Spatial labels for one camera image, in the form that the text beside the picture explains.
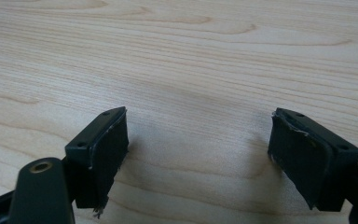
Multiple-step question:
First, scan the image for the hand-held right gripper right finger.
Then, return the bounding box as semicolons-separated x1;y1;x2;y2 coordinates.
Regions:
267;107;358;213

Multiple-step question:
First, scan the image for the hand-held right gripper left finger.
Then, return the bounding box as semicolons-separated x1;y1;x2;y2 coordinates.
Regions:
64;105;131;219

